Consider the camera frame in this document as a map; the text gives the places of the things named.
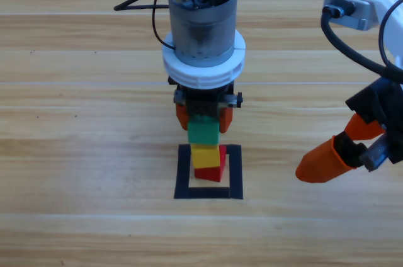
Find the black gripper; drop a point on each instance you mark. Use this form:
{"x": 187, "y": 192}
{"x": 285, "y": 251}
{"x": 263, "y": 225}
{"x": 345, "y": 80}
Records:
{"x": 201, "y": 103}
{"x": 384, "y": 103}

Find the green wooden block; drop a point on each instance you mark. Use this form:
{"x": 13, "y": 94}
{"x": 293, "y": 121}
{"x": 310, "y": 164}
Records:
{"x": 203, "y": 133}

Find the yellow wooden block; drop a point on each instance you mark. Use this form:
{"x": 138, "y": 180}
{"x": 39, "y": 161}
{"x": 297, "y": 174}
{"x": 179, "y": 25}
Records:
{"x": 204, "y": 156}

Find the red wooden block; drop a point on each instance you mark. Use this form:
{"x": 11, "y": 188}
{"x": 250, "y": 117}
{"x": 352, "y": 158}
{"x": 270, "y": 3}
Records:
{"x": 211, "y": 174}

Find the black tape square outline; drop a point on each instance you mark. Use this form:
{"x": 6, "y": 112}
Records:
{"x": 182, "y": 182}

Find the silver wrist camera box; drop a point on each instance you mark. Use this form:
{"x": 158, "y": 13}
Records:
{"x": 362, "y": 12}

